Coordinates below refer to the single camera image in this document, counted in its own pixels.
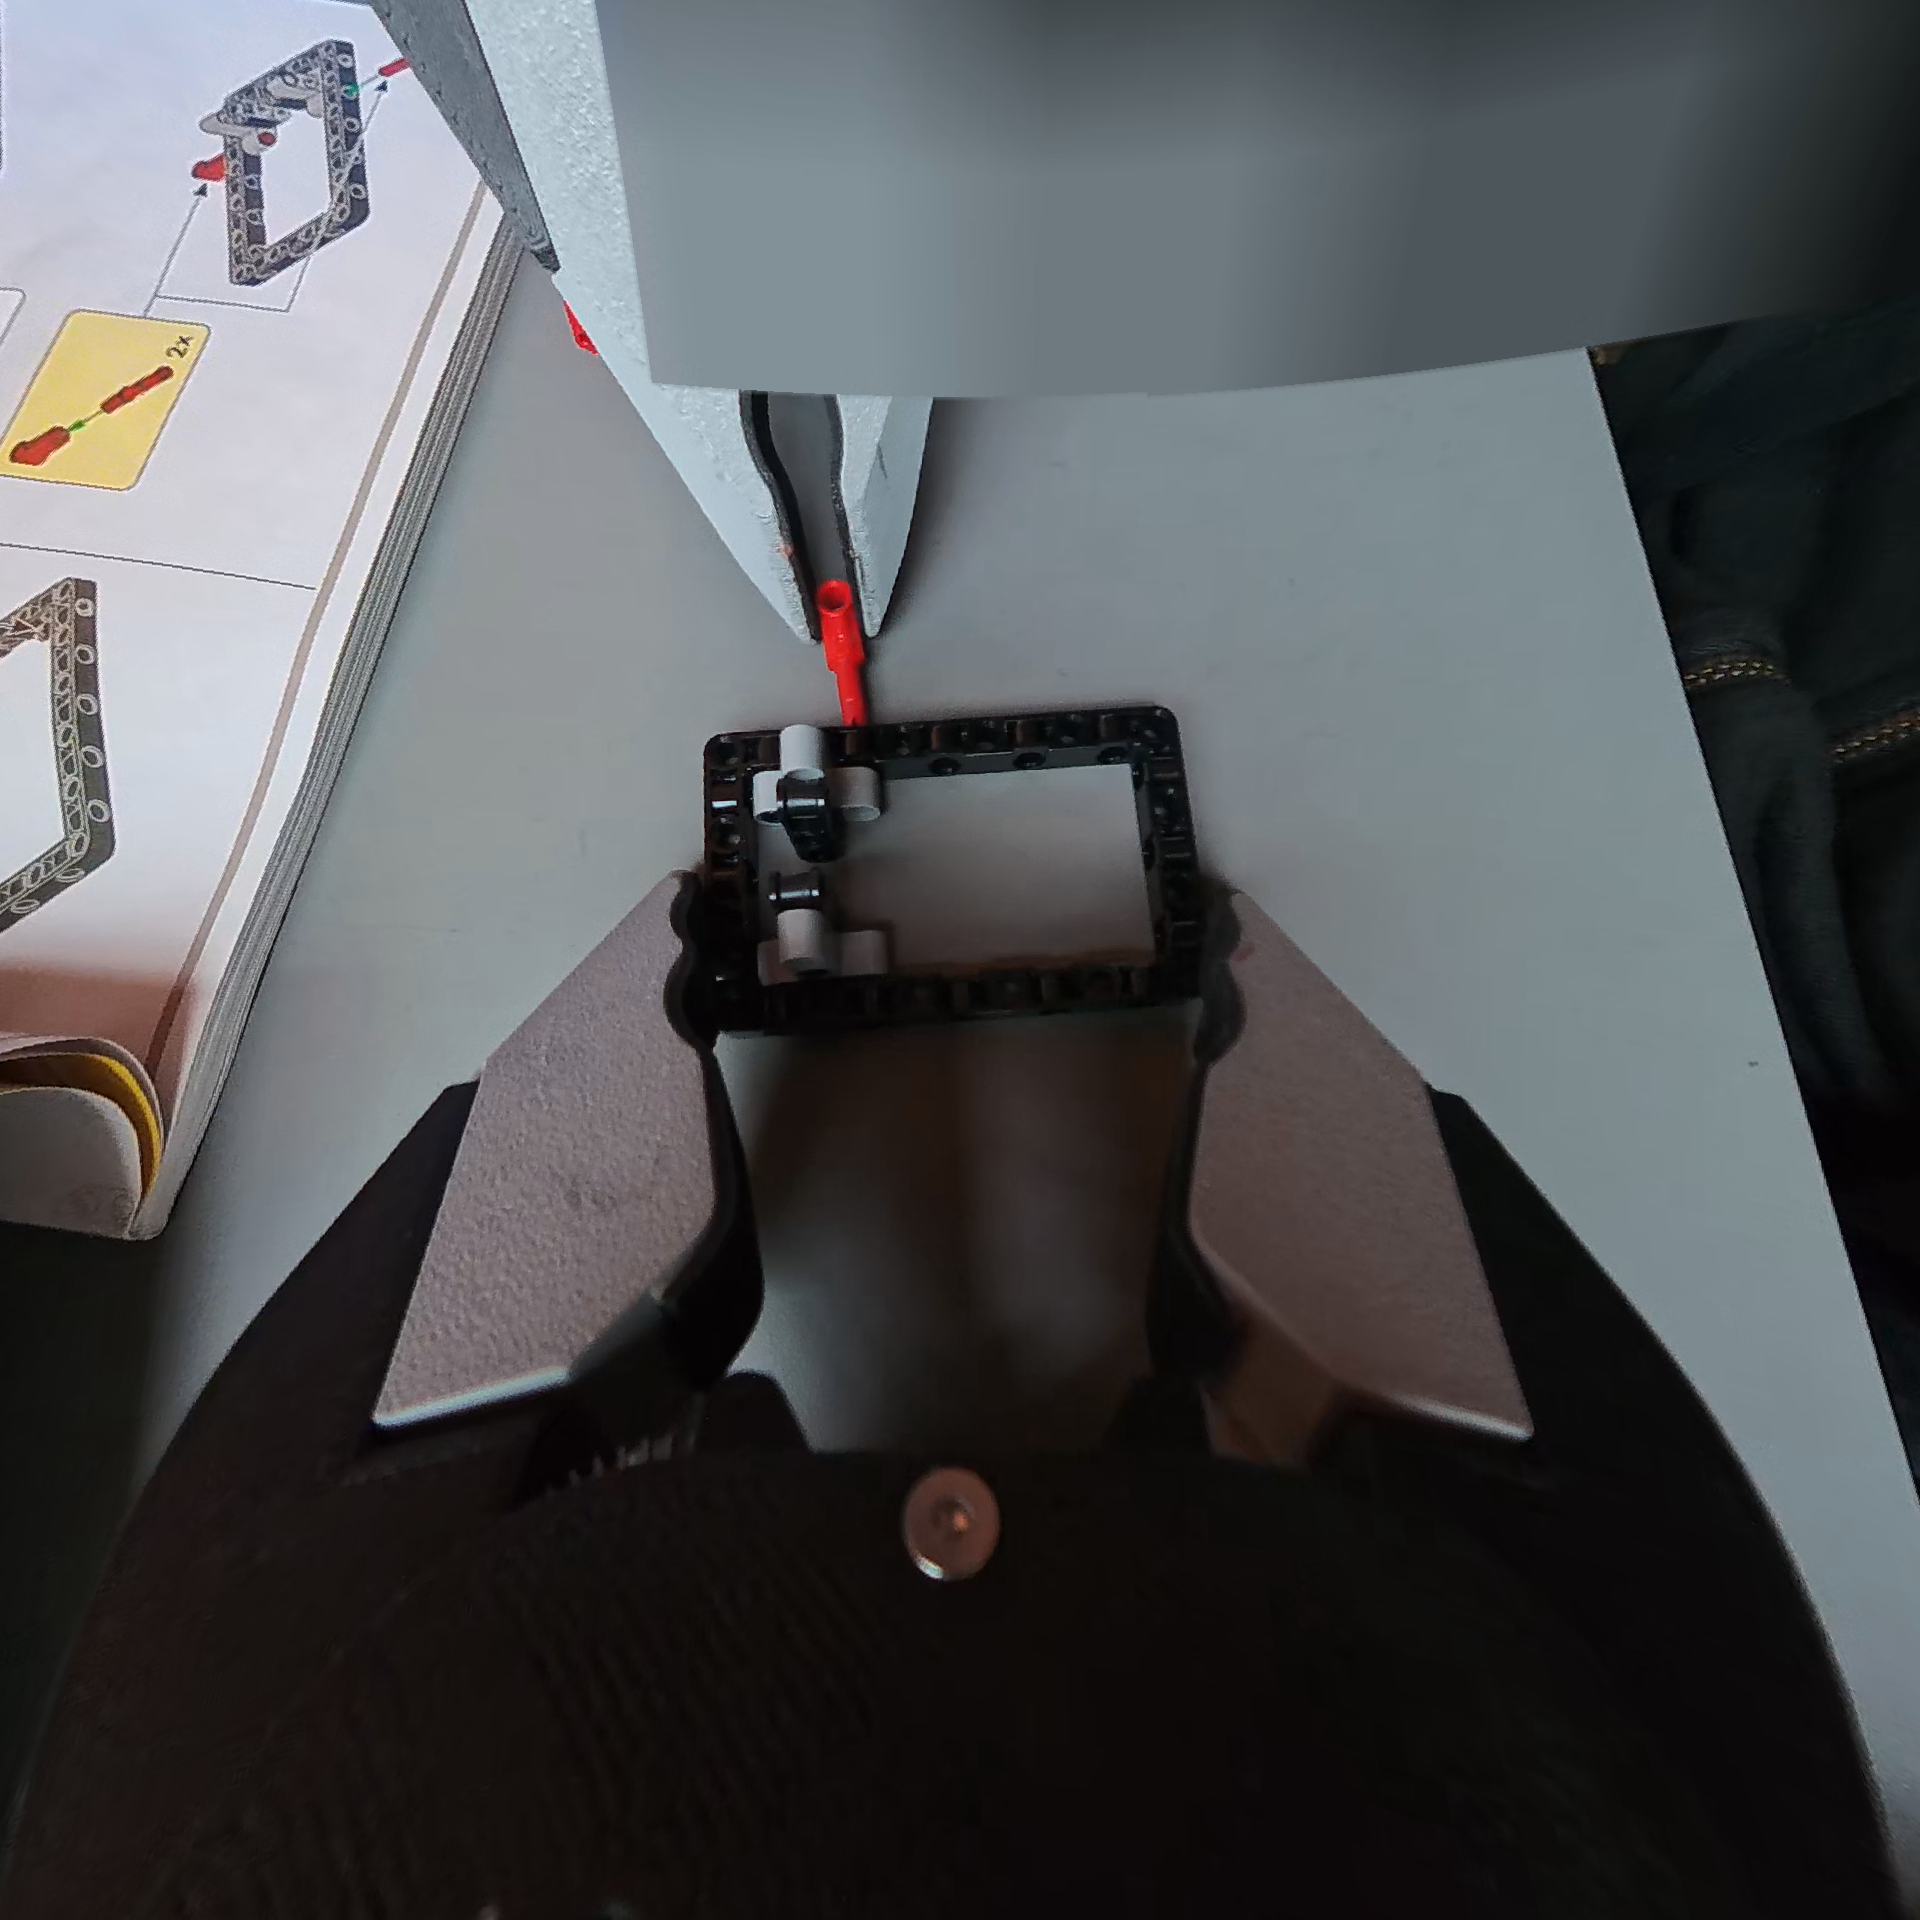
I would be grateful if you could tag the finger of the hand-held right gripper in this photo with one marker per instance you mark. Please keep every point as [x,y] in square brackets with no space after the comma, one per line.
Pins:
[586,226]
[891,481]

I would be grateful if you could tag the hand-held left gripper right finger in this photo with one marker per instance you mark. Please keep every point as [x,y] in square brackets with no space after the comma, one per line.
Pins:
[1349,1198]

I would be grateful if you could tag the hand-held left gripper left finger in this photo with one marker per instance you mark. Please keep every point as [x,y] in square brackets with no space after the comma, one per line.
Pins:
[568,1198]

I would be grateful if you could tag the lego instruction booklet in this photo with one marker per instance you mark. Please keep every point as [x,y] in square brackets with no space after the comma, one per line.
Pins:
[228,597]

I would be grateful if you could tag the black rectangular lego frame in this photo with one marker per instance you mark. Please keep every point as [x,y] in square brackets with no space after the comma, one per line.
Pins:
[1019,736]

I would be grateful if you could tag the small red lego piece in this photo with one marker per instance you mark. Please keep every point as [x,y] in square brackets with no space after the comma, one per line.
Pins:
[836,609]

